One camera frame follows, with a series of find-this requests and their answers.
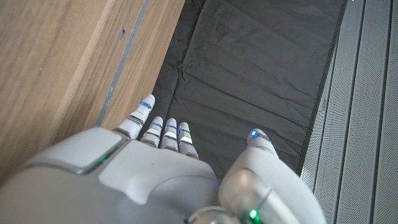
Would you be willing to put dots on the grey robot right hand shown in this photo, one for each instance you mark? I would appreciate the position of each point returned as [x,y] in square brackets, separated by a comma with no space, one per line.
[140,180]

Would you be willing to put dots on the grey tape rectangle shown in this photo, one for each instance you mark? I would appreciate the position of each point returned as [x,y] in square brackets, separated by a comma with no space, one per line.
[124,57]

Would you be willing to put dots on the black fabric curtain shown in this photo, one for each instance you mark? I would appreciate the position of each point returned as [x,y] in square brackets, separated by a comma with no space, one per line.
[248,62]

